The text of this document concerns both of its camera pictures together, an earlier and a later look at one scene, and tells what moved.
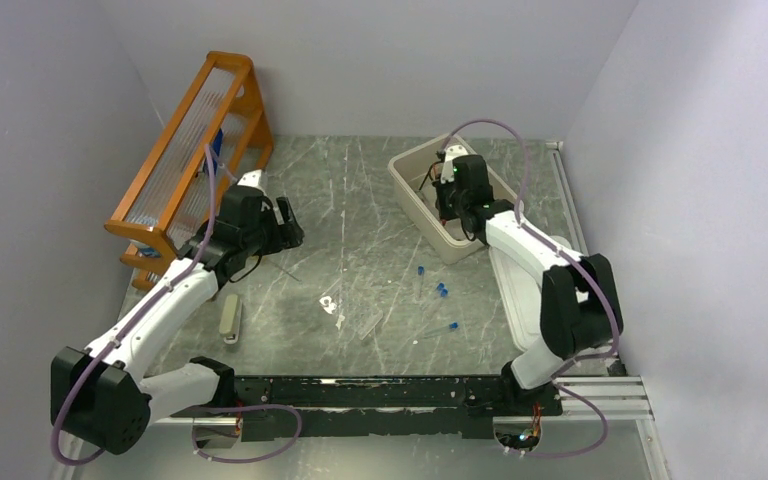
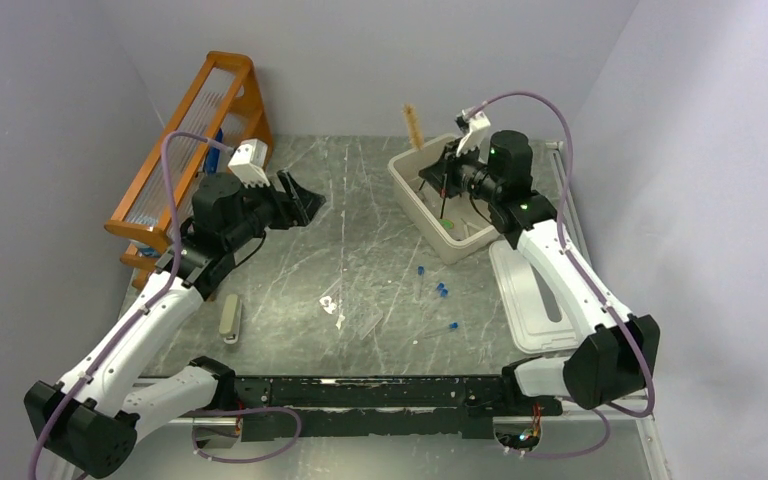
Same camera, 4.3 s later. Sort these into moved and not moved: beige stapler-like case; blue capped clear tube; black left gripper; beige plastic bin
Moved: black left gripper
Not moved: beige stapler-like case; beige plastic bin; blue capped clear tube
